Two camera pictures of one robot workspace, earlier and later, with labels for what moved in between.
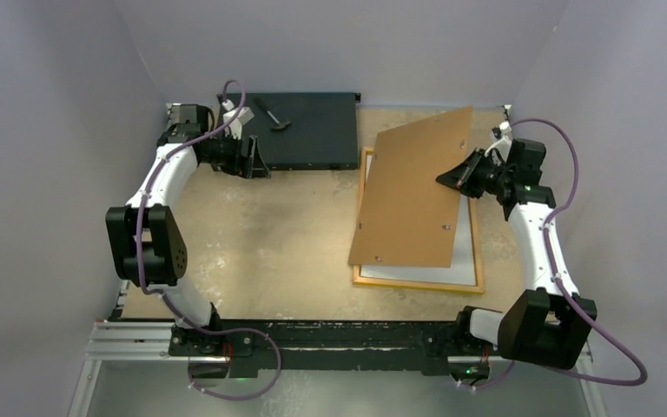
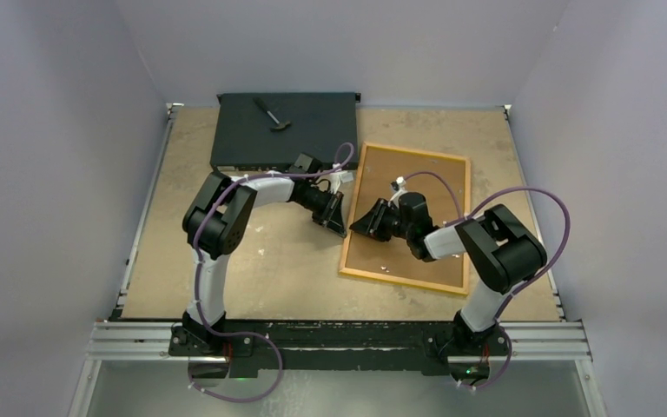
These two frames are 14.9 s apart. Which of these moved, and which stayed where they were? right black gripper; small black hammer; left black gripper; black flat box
Moved: right black gripper; left black gripper
Stayed: small black hammer; black flat box
